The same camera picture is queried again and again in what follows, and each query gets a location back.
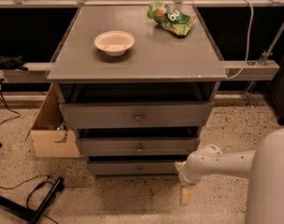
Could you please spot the cardboard box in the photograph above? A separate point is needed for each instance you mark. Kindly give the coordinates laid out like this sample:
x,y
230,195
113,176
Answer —
x,y
51,137

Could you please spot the grey top drawer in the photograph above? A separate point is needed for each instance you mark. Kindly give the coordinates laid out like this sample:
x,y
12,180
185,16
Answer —
x,y
145,115

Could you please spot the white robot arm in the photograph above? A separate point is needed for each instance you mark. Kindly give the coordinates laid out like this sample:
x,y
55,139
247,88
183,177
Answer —
x,y
263,167

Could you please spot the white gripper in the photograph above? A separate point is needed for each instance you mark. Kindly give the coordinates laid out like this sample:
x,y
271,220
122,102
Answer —
x,y
185,173

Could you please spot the white paper bowl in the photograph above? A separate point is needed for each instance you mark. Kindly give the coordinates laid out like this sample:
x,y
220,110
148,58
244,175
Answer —
x,y
114,43

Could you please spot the black cloth bundle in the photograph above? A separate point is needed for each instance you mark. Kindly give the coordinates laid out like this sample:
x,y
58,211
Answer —
x,y
12,63

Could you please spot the grey drawer cabinet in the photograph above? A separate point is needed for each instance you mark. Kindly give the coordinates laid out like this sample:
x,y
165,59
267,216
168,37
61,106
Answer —
x,y
158,68

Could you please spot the grey metal rail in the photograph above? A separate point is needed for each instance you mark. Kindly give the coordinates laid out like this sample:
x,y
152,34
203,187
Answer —
x,y
235,70

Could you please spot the grey middle drawer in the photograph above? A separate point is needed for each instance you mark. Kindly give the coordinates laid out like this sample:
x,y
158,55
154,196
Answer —
x,y
137,146

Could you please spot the grey drawer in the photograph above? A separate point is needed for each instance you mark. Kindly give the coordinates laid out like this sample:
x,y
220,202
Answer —
x,y
145,115
132,167
137,146

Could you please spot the green snack bag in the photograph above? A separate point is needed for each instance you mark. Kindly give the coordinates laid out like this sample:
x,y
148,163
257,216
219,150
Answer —
x,y
170,19

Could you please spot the grey bottom drawer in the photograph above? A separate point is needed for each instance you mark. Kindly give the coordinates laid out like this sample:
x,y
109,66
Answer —
x,y
132,167

